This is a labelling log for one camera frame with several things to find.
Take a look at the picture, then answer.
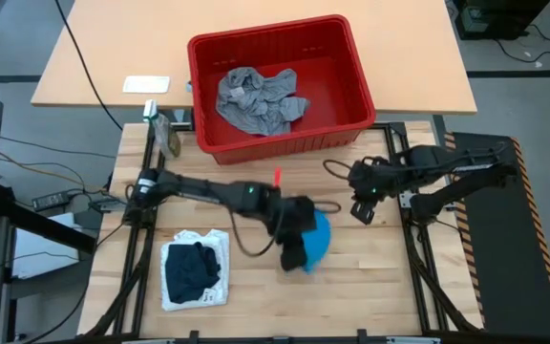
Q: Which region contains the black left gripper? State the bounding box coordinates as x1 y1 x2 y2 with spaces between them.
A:
268 190 317 272

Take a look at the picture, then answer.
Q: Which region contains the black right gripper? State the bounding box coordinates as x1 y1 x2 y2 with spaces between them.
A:
349 157 398 226

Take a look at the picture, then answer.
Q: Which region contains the bright blue cloth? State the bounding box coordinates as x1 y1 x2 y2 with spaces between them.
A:
301 209 332 274

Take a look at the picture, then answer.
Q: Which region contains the white textured cloth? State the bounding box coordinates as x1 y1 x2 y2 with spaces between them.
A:
159 228 231 312

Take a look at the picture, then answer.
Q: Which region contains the dark navy towel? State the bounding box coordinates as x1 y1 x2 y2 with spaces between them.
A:
164 241 222 305

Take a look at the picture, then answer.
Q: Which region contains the grey shirt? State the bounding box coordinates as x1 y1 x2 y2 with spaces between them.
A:
215 66 311 138

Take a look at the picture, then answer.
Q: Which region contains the red plastic laundry basket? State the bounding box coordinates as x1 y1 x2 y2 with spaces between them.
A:
187 13 377 166

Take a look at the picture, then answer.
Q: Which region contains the silver aluminium extrusion bar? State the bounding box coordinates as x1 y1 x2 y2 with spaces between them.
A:
120 337 177 344
385 336 442 344

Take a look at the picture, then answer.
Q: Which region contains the black mat with hazard stripes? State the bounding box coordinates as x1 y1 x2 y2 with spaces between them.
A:
444 132 550 338

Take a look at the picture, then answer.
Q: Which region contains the light wooden desk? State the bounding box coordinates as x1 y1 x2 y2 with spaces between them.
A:
30 0 478 116

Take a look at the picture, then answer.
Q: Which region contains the small grey device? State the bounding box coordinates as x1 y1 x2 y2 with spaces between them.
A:
87 198 127 215

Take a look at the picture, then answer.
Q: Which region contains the white card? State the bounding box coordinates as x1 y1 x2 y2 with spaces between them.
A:
122 75 171 95

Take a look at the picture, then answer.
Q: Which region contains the black floor equipment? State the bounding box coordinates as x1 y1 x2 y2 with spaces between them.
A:
452 0 550 42

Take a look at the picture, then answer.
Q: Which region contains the white box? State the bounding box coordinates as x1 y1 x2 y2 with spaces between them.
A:
11 212 95 280

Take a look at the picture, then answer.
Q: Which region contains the silver mounting bracket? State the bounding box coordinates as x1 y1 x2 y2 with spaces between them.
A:
397 192 420 210

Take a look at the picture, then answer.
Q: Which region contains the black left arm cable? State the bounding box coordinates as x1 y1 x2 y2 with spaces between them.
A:
229 204 286 258

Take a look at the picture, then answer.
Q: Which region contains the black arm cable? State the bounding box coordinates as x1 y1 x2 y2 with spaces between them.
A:
322 159 355 182
229 204 286 258

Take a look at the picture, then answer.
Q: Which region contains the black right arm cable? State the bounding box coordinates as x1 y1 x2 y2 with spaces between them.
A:
322 159 355 182

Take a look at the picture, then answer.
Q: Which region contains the black aluminium table frame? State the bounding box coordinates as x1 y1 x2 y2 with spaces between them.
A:
78 121 484 344

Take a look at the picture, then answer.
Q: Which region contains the long black cable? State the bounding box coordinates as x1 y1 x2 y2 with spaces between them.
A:
53 0 124 131

